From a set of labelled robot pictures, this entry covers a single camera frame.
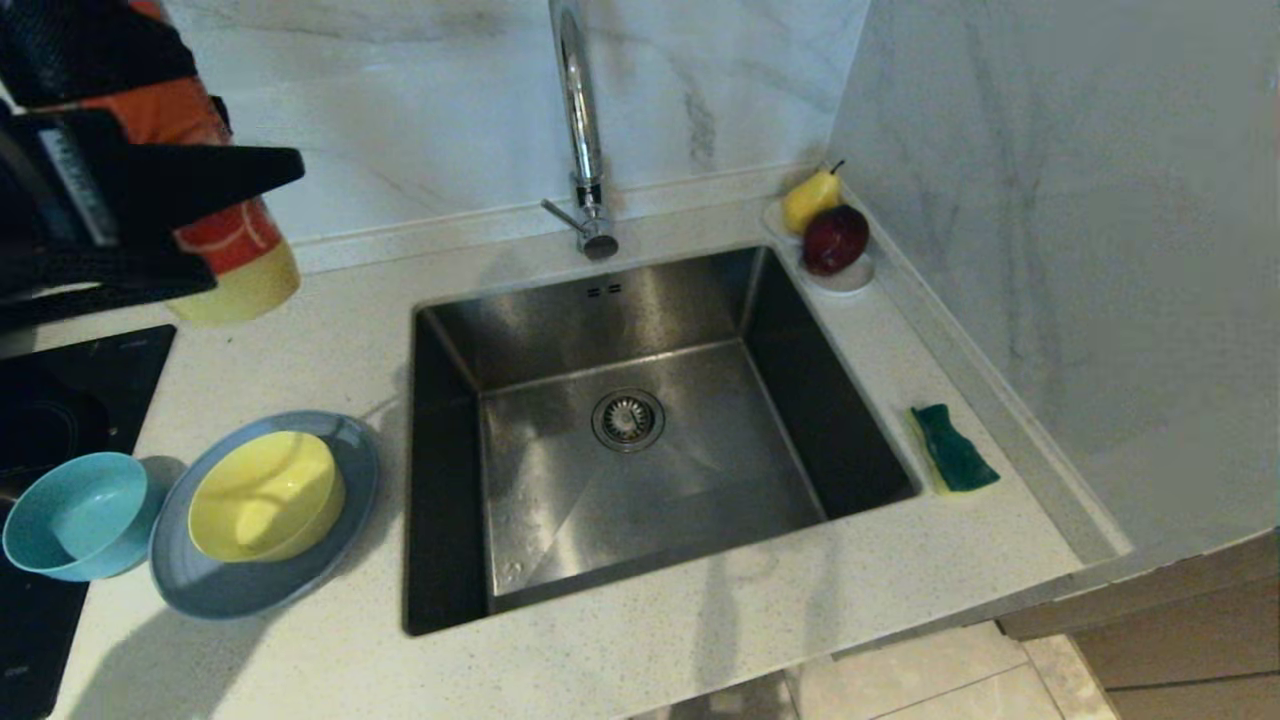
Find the red apple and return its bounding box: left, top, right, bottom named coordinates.
left=801, top=205, right=870, bottom=278

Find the metal sink drain strainer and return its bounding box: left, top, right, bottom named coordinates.
left=591, top=389, right=666, bottom=453

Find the orange dish soap bottle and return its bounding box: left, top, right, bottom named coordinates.
left=0, top=0, right=301, bottom=324

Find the yellow bowl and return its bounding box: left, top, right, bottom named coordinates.
left=188, top=431, right=347, bottom=563

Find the stainless steel sink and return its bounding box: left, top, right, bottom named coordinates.
left=402, top=245, right=921, bottom=637

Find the yellow pear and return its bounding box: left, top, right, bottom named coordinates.
left=781, top=161, right=846, bottom=236

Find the wooden cabinet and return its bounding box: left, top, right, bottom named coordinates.
left=997, top=525, right=1280, bottom=720

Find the black induction cooktop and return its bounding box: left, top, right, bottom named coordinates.
left=0, top=325, right=177, bottom=720

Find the green and yellow sponge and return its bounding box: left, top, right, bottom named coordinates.
left=908, top=403, right=1001, bottom=495

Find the grey-blue plate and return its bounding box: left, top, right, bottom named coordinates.
left=149, top=410, right=381, bottom=620

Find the small white dish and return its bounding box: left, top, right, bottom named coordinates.
left=762, top=198, right=876, bottom=296

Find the teal bowl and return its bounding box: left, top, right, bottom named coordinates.
left=2, top=452, right=161, bottom=582

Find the chrome kitchen faucet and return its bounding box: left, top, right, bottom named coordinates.
left=541, top=0, right=620, bottom=263

